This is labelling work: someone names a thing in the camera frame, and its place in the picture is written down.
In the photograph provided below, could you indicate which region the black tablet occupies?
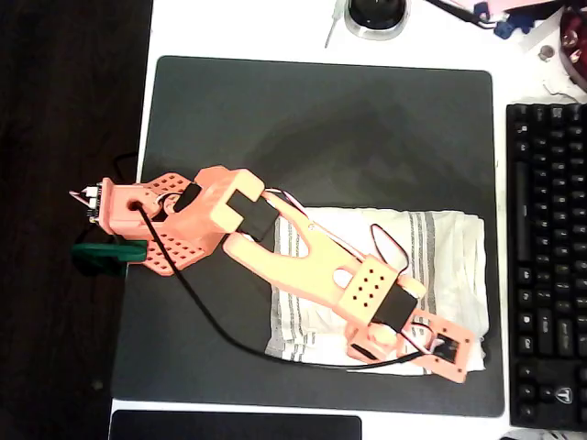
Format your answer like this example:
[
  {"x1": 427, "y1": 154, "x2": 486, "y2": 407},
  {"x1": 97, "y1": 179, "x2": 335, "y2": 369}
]
[{"x1": 108, "y1": 410, "x2": 363, "y2": 440}]

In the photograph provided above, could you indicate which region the black computer keyboard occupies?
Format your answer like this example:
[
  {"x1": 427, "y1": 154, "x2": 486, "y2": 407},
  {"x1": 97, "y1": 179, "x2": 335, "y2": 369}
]
[{"x1": 505, "y1": 103, "x2": 587, "y2": 432}]

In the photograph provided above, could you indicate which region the dark red bowl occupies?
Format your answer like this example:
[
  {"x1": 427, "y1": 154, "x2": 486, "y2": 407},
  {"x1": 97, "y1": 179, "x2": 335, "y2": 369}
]
[{"x1": 558, "y1": 6, "x2": 587, "y2": 91}]

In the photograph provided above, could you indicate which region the orange gripper camera mount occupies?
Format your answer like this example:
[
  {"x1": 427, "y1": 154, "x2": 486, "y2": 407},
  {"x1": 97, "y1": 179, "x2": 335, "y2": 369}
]
[{"x1": 402, "y1": 311, "x2": 476, "y2": 384}]

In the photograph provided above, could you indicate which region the black desk mat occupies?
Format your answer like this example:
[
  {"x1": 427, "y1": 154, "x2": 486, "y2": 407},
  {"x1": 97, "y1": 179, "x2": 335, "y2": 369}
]
[{"x1": 111, "y1": 54, "x2": 505, "y2": 418}]

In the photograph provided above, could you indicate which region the pink paper sheet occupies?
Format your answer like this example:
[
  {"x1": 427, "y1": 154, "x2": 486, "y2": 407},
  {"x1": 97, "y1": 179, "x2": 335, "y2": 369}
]
[{"x1": 447, "y1": 0, "x2": 565, "y2": 13}]

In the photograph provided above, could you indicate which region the black camera cable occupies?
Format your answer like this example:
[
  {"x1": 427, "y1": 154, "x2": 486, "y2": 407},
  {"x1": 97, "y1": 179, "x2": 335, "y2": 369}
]
[{"x1": 131, "y1": 203, "x2": 445, "y2": 370}]

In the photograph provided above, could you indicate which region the black steel-rimmed round object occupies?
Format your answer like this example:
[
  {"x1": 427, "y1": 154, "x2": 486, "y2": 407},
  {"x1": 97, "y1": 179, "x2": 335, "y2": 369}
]
[{"x1": 343, "y1": 0, "x2": 409, "y2": 41}]

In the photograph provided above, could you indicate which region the motor controller board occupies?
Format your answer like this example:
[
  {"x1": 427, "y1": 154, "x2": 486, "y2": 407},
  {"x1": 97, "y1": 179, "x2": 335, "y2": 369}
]
[{"x1": 68, "y1": 182, "x2": 105, "y2": 226}]

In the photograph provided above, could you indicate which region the orange perforated base plate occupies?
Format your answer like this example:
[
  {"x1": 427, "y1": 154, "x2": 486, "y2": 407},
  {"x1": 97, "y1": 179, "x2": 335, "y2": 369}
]
[{"x1": 137, "y1": 171, "x2": 208, "y2": 278}]

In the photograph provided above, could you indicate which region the white pen-like stick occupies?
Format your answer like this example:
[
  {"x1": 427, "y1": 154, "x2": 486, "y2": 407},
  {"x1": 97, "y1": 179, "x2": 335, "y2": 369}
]
[{"x1": 324, "y1": 0, "x2": 345, "y2": 50}]

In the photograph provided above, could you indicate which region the blue plastic part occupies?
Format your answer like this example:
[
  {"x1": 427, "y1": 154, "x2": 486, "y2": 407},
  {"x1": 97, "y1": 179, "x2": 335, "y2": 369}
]
[{"x1": 474, "y1": 2, "x2": 536, "y2": 40}]

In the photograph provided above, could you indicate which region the green table clamp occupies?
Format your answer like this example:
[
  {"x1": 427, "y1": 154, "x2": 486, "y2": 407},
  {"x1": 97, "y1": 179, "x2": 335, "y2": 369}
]
[{"x1": 71, "y1": 240, "x2": 149, "y2": 277}]

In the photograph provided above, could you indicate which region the white striped towel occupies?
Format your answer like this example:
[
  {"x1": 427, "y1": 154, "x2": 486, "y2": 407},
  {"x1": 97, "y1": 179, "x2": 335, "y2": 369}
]
[{"x1": 264, "y1": 206, "x2": 488, "y2": 378}]

